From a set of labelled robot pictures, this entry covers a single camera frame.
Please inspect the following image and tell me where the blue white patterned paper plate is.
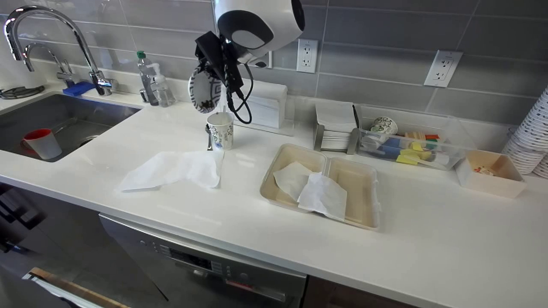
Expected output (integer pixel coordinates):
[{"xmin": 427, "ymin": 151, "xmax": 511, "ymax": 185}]
[{"xmin": 186, "ymin": 67, "xmax": 224, "ymax": 115}]

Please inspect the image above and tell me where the small crumpled napkin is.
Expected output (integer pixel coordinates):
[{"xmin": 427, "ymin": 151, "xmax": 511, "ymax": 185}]
[{"xmin": 271, "ymin": 160, "xmax": 314, "ymax": 204}]

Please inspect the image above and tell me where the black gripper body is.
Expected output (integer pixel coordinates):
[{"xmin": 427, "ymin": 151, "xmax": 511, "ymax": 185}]
[{"xmin": 193, "ymin": 29, "xmax": 246, "ymax": 74}]

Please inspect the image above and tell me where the stack of patterned paper cups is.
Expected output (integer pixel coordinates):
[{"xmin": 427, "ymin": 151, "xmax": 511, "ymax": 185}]
[{"xmin": 499, "ymin": 84, "xmax": 548, "ymax": 180}]

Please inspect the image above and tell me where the beige serving tray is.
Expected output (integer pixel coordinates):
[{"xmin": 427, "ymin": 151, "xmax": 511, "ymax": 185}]
[{"xmin": 258, "ymin": 142, "xmax": 383, "ymax": 233}]

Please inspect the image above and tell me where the small glass cup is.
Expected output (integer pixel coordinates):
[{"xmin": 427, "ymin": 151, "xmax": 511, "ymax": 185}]
[{"xmin": 205, "ymin": 110, "xmax": 235, "ymax": 153}]

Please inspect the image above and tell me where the small cardboard box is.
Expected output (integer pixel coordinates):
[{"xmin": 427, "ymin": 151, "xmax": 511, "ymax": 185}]
[{"xmin": 453, "ymin": 149, "xmax": 528, "ymax": 201}]

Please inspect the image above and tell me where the dark sink strainer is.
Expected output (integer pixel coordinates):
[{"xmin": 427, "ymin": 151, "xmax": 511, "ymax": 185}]
[{"xmin": 0, "ymin": 84, "xmax": 45, "ymax": 101}]

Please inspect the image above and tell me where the white paper napkin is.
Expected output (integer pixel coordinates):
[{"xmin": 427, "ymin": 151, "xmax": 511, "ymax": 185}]
[{"xmin": 117, "ymin": 148, "xmax": 225, "ymax": 195}]

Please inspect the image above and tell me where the clear bottle with green cap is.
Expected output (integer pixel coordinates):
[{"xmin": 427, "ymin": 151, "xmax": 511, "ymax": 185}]
[{"xmin": 134, "ymin": 50, "xmax": 162, "ymax": 108}]

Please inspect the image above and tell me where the steel kitchen sink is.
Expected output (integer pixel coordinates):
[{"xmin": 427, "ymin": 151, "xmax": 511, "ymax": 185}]
[{"xmin": 0, "ymin": 93, "xmax": 141, "ymax": 165}]

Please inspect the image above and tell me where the large crumpled napkin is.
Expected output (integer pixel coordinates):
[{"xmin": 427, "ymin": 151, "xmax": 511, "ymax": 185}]
[{"xmin": 295, "ymin": 171, "xmax": 349, "ymax": 223}]

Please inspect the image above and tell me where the dark stir stick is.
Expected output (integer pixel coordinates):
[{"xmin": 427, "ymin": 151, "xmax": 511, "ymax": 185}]
[{"xmin": 203, "ymin": 124, "xmax": 215, "ymax": 154}]

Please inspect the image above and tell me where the red plastic cup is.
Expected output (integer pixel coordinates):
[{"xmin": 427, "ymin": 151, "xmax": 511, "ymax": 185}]
[{"xmin": 20, "ymin": 127, "xmax": 63, "ymax": 163}]

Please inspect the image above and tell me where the clear condiment organizer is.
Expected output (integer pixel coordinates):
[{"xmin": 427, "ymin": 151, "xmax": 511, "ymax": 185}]
[{"xmin": 357, "ymin": 115, "xmax": 467, "ymax": 173}]

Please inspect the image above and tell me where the blue sponge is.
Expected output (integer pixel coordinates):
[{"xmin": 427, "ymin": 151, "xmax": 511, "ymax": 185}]
[{"xmin": 61, "ymin": 81, "xmax": 95, "ymax": 98}]

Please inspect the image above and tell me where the steel dishwasher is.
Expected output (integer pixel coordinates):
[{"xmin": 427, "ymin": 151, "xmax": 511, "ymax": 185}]
[{"xmin": 97, "ymin": 213, "xmax": 309, "ymax": 308}]

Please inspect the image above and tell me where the chrome faucet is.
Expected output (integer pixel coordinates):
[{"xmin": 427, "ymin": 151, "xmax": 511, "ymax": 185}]
[{"xmin": 1, "ymin": 6, "xmax": 116, "ymax": 98}]

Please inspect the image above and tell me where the metal napkin holder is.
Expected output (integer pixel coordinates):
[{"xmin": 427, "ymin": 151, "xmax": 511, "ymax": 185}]
[{"xmin": 311, "ymin": 100, "xmax": 362, "ymax": 154}]

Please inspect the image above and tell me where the white wall outlet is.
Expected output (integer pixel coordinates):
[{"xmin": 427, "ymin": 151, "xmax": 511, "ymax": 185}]
[
  {"xmin": 294, "ymin": 36, "xmax": 319, "ymax": 76},
  {"xmin": 422, "ymin": 48, "xmax": 463, "ymax": 89}
]

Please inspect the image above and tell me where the small clear bottle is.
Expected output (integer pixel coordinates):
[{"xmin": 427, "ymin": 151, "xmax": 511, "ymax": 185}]
[{"xmin": 155, "ymin": 74, "xmax": 177, "ymax": 110}]

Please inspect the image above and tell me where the clear box of white napkins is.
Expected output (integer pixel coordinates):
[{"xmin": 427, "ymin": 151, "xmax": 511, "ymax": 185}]
[{"xmin": 218, "ymin": 77, "xmax": 290, "ymax": 134}]

